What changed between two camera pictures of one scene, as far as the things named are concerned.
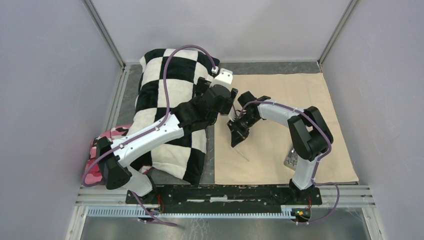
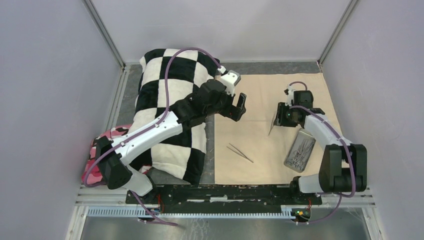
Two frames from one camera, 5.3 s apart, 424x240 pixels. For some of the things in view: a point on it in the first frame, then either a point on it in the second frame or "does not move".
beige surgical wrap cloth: [259, 157] does not move
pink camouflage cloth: [95, 174] does not move
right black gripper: [237, 134] to [279, 119]
